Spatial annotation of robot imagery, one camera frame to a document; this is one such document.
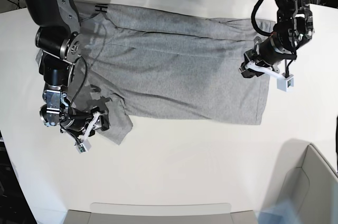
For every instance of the black object right edge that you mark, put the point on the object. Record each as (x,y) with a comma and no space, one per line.
(336,141)

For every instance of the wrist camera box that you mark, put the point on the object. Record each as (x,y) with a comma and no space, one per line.
(83,146)
(285,84)

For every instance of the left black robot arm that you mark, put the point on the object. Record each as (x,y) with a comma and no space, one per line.
(293,29)

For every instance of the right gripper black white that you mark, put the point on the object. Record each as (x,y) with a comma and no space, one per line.
(81,126)

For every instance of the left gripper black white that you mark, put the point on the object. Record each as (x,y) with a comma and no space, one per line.
(264,58)

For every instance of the grey bin at bottom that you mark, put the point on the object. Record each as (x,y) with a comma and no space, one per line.
(124,213)

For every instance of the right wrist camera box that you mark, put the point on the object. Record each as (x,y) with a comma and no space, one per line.
(83,146)

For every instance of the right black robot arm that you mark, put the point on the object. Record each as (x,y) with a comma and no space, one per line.
(58,38)

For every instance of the grey bin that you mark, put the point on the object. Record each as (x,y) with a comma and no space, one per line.
(124,213)
(312,189)

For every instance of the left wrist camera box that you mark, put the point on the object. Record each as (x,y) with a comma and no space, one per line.
(285,84)

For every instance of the blue cloth in bin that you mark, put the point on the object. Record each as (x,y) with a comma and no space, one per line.
(282,212)

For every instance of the grey bin at right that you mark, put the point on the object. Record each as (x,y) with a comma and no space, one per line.
(312,189)

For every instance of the grey T-shirt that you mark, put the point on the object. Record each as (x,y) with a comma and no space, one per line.
(157,64)

